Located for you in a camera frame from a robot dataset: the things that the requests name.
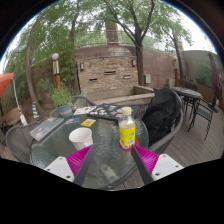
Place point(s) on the round dark patio table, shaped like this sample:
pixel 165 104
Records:
pixel 188 92

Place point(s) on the wooden bench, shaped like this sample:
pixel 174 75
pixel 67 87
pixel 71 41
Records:
pixel 11 115

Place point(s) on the black wall lamp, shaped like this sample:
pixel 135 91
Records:
pixel 82 66
pixel 134 62

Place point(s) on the blue yellow striped cone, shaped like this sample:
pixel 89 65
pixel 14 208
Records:
pixel 35 111

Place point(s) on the black laptop with stickers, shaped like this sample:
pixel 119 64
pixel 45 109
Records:
pixel 110 111

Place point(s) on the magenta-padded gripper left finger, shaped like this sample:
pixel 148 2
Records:
pixel 78 160

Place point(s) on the green plant in blue pot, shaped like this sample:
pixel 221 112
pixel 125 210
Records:
pixel 63 108

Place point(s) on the brown globe lamp post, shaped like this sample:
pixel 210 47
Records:
pixel 56 75

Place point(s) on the black metal chair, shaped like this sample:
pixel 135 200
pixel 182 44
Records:
pixel 204 113

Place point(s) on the yellow card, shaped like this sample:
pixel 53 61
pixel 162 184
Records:
pixel 88 122

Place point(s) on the clear bottle with yellow label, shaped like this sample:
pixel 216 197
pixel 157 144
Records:
pixel 127 133

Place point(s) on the leaning brown tree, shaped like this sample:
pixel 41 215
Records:
pixel 30 83

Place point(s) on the orange patio umbrella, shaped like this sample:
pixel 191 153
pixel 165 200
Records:
pixel 5 83

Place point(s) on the grey wall box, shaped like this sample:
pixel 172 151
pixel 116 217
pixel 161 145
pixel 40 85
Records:
pixel 147 78

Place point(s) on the blue and pink sticker sheet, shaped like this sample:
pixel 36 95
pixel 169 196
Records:
pixel 72 120

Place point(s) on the slim orange lamp post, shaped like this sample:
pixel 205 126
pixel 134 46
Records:
pixel 176 75

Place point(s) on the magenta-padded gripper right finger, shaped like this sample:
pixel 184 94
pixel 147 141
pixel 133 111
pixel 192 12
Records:
pixel 148 160

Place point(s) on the grey laptop with stickers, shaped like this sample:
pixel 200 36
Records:
pixel 46 128

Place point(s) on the dark forked tree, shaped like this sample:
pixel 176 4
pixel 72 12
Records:
pixel 139 66

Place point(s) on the white ceramic mug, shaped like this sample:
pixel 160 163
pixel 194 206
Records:
pixel 81 136

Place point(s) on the closed maroon umbrella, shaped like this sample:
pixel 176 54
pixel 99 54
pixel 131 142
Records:
pixel 215 76

